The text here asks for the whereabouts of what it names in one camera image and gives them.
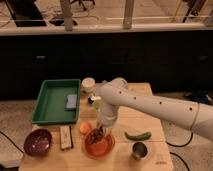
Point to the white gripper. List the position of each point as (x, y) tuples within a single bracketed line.
[(106, 122)]

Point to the dark purple grape bunch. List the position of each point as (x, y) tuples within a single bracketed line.
[(96, 136)]

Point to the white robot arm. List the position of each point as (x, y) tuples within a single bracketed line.
[(193, 116)]

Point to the red bowl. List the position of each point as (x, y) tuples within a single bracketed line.
[(100, 149)]

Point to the dark purple bowl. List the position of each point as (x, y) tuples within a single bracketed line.
[(38, 143)]

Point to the orange fruit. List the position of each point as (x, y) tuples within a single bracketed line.
[(85, 127)]

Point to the white cup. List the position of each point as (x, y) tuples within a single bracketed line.
[(88, 84)]

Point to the green pepper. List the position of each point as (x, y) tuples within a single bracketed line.
[(140, 137)]

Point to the wooden block eraser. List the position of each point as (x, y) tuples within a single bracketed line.
[(65, 137)]

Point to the small metal cup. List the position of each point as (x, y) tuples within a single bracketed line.
[(139, 150)]

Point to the green plastic tray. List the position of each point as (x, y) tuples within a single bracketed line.
[(50, 106)]

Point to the white handled brush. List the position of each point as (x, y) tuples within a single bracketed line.
[(93, 98)]

